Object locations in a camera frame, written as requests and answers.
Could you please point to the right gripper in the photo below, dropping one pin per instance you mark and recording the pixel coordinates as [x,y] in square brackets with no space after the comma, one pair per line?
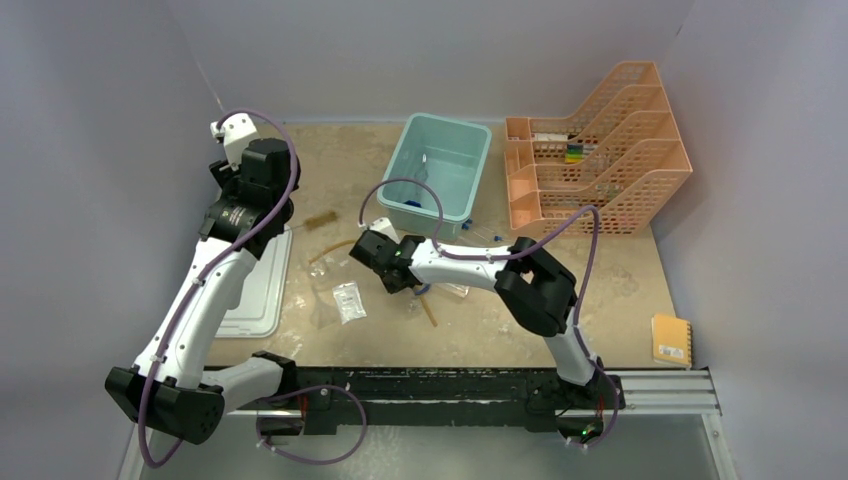
[394,288]

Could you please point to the amber rubber tubing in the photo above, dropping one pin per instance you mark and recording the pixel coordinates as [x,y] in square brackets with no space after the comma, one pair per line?
[385,261]

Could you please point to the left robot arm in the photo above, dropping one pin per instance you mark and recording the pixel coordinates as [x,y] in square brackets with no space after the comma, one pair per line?
[166,389]

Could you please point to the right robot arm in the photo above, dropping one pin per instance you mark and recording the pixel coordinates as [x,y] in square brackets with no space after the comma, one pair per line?
[537,290]

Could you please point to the small white packet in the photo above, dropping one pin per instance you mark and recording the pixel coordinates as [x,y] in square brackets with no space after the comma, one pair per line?
[349,302]

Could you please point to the clear plastic funnel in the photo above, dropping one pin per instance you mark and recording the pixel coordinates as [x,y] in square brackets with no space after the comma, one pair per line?
[321,283]

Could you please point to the clear acrylic tube rack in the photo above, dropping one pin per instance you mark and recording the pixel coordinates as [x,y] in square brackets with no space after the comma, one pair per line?
[460,291]

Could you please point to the brown test tube brush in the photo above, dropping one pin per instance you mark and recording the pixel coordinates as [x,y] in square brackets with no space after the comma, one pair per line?
[317,221]

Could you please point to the teal plastic bin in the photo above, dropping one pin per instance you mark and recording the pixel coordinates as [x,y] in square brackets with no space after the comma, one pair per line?
[457,152]

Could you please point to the white plastic bin lid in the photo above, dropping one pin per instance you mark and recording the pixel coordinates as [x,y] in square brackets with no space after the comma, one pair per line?
[256,314]

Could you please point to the markers in organizer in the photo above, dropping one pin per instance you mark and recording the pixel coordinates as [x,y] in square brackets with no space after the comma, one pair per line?
[577,152]

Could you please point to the orange plastic file organizer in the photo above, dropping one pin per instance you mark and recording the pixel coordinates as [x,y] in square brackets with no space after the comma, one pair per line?
[639,162]

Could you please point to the yellow spiral notebook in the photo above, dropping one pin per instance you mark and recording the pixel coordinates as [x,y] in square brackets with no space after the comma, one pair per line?
[672,342]

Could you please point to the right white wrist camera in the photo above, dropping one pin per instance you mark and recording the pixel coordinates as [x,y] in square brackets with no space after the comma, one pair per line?
[384,226]

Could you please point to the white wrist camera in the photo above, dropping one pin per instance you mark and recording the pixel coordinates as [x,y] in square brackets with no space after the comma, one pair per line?
[384,226]
[235,134]

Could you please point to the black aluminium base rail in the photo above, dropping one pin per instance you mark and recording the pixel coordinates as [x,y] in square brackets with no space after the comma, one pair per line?
[535,399]

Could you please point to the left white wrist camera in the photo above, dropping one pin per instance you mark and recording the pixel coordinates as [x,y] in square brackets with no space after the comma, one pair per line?
[235,134]

